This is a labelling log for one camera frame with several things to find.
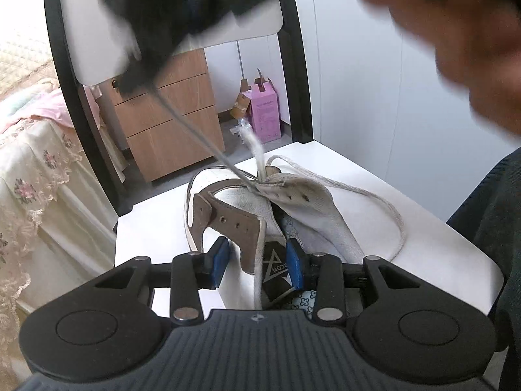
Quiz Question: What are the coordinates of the clear plastic bag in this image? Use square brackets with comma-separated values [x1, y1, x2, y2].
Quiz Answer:
[230, 118, 255, 139]

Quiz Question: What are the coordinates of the brown cardboard box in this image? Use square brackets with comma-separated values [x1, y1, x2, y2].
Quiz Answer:
[231, 77, 255, 122]

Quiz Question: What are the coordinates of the bed with floral cream bedspread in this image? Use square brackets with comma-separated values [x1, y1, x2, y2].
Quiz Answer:
[0, 28, 123, 391]

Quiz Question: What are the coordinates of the person's dark clothing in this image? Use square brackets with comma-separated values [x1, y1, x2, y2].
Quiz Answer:
[445, 147, 521, 391]

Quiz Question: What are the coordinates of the pink cardboard box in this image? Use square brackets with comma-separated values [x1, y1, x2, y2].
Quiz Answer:
[249, 77, 282, 141]

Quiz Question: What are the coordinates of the white and brown shoe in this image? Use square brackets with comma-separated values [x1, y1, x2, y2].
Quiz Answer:
[185, 165, 365, 318]

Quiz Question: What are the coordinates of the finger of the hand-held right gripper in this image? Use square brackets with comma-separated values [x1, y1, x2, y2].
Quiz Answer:
[116, 45, 184, 95]

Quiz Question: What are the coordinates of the pink blanket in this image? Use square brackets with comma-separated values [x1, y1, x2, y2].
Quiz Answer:
[0, 87, 100, 135]

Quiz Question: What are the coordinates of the white shoelace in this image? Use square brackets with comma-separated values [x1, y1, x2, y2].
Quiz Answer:
[152, 85, 408, 310]

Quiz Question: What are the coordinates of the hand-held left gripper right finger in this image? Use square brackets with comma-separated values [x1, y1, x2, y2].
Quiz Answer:
[286, 238, 420, 322]

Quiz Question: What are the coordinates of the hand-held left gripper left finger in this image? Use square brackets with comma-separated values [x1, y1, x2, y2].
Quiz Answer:
[94, 236, 229, 322]

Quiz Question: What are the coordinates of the white chair with black frame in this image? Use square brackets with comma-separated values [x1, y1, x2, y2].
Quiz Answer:
[43, 0, 505, 318]

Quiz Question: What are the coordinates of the person's right hand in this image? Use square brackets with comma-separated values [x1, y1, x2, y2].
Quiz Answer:
[354, 0, 521, 143]

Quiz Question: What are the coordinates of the wooden drawer cabinet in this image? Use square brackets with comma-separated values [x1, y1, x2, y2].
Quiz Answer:
[98, 47, 226, 184]

